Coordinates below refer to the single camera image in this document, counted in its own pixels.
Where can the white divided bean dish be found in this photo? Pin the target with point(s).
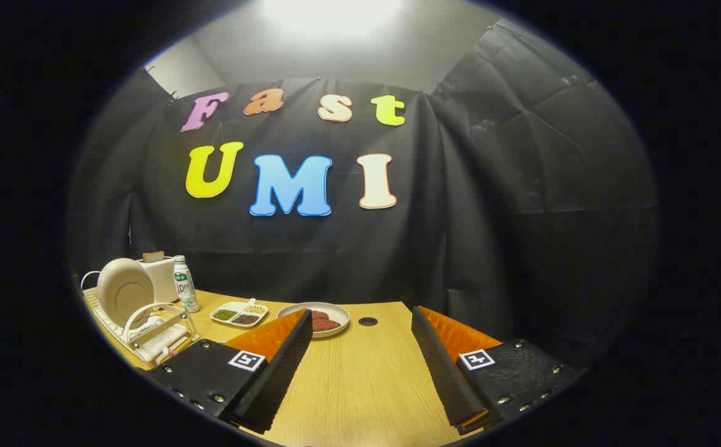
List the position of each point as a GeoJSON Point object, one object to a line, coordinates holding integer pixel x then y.
{"type": "Point", "coordinates": [236, 315]}

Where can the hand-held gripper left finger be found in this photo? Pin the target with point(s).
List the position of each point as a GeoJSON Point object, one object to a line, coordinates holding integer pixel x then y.
{"type": "Point", "coordinates": [273, 385]}

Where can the beige round plate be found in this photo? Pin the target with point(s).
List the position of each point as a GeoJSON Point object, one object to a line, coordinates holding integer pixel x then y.
{"type": "Point", "coordinates": [121, 288]}

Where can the brown toast slice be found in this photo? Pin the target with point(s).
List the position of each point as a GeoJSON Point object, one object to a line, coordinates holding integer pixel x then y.
{"type": "Point", "coordinates": [152, 256]}

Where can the red meat slice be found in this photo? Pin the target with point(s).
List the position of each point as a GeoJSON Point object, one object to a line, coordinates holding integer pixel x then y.
{"type": "Point", "coordinates": [318, 315]}
{"type": "Point", "coordinates": [328, 325]}

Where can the white green label bottle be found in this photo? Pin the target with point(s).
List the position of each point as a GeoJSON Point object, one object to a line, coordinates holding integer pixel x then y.
{"type": "Point", "coordinates": [184, 285]}

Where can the grey plate with meat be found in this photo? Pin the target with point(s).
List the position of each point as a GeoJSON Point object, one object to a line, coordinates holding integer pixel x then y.
{"type": "Point", "coordinates": [335, 312]}

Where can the black backdrop cloth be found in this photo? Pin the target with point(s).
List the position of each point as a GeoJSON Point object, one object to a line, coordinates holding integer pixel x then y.
{"type": "Point", "coordinates": [335, 248]}

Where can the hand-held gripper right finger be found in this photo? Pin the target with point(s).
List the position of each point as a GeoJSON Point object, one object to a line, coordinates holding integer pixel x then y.
{"type": "Point", "coordinates": [450, 379]}

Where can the white toaster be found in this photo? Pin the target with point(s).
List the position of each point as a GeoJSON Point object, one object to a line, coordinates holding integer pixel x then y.
{"type": "Point", "coordinates": [165, 279]}

